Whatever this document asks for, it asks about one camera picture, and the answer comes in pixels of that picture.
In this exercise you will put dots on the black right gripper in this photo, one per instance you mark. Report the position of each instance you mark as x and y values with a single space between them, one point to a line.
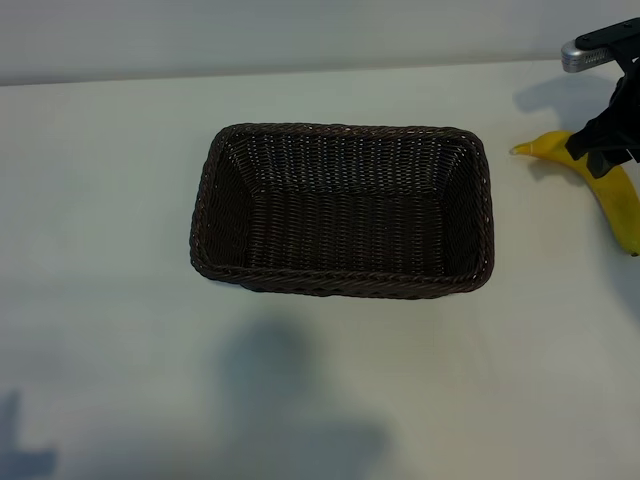
625 115

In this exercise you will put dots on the dark brown wicker basket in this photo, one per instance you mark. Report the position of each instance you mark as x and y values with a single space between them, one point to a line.
345 215

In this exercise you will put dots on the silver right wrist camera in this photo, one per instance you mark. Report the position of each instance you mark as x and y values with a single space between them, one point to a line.
582 56

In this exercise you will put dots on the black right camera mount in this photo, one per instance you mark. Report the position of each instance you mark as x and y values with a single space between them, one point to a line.
612 34

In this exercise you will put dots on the yellow banana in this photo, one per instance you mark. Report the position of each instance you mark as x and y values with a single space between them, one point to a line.
617 205

